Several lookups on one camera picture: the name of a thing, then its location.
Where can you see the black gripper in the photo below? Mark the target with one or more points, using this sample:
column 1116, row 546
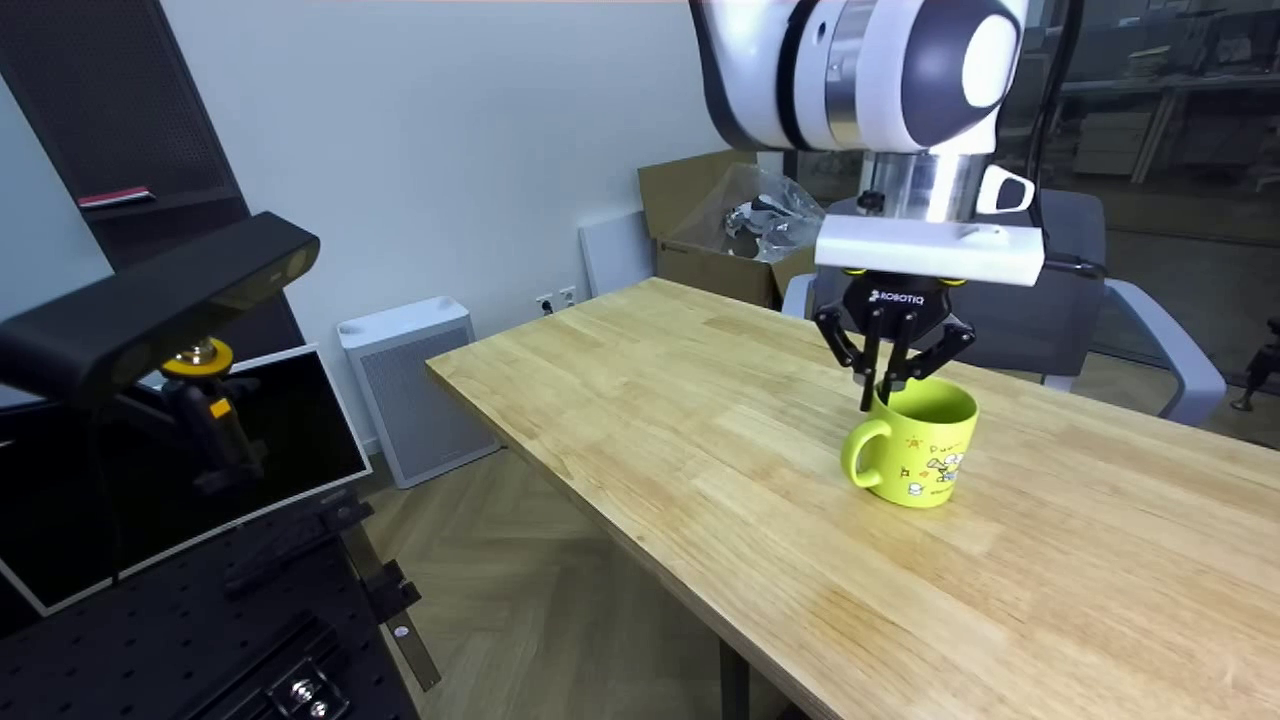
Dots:
column 897, row 305

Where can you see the green mug with print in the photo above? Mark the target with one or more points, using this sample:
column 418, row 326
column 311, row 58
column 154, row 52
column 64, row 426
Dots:
column 927, row 452

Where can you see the white wrist mounting plate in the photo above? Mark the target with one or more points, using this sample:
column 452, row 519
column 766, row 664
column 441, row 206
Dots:
column 934, row 249

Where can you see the grey office chair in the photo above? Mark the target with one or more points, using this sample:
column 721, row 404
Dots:
column 1054, row 321

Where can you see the crumpled plastic bag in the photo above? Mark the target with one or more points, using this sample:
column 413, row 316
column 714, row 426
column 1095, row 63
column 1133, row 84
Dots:
column 766, row 212

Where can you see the brown cardboard box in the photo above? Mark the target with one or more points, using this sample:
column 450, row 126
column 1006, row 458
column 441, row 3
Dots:
column 682, row 212

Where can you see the white flat panel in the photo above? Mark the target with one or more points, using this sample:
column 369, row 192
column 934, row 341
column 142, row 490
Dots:
column 615, row 255

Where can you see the black table leg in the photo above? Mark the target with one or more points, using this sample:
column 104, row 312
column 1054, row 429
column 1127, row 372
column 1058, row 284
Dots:
column 736, row 685

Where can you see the white air purifier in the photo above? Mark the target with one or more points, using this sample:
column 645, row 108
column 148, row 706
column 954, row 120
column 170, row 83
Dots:
column 413, row 385

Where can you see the black perforated breadboard table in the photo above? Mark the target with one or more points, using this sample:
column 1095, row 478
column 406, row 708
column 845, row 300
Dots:
column 134, row 653

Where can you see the white wall outlet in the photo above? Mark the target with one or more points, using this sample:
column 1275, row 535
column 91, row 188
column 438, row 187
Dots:
column 559, row 299

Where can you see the black metal bracket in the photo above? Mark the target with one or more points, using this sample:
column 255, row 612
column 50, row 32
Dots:
column 384, row 593

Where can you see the yellow black camera mount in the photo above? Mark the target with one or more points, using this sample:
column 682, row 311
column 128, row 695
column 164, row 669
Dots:
column 202, row 362

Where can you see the black stereo camera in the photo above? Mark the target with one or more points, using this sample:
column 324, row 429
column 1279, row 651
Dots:
column 160, row 300

